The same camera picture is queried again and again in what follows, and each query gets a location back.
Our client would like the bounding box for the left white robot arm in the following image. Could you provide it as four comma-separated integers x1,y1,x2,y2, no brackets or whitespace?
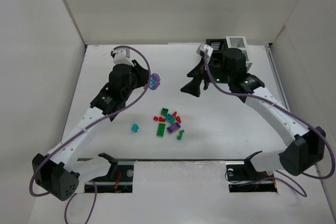
29,60,151,201

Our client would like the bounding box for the small green lego piece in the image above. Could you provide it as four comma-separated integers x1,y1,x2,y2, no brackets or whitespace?
176,130,185,141

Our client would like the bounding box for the long green lego plate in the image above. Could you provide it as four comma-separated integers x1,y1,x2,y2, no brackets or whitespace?
156,123,166,137

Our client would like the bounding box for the white slatted container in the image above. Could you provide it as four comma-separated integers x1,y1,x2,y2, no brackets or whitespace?
226,36,252,71

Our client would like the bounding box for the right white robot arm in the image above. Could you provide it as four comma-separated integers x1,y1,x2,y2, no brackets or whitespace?
181,44,327,176

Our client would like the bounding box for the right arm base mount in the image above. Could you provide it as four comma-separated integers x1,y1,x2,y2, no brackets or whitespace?
225,163,278,193

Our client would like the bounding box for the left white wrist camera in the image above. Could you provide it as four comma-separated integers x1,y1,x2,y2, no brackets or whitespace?
110,48,134,67

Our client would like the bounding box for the purple lego plate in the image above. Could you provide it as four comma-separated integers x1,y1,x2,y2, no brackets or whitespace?
166,122,181,134

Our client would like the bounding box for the square green lego piece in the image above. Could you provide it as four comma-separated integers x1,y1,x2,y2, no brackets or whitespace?
161,108,169,116

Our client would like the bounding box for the purple paw print lego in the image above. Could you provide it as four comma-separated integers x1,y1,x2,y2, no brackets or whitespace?
144,73,161,90

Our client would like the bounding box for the teal square lego piece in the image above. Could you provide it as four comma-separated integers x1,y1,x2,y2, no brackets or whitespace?
165,114,175,124

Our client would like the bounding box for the black slatted container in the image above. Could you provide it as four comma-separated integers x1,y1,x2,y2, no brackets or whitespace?
205,39,228,82

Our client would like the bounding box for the small cyan lego block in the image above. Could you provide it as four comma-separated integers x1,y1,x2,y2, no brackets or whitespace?
131,124,139,133

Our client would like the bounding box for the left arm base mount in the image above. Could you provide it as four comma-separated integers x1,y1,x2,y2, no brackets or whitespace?
93,162,134,194

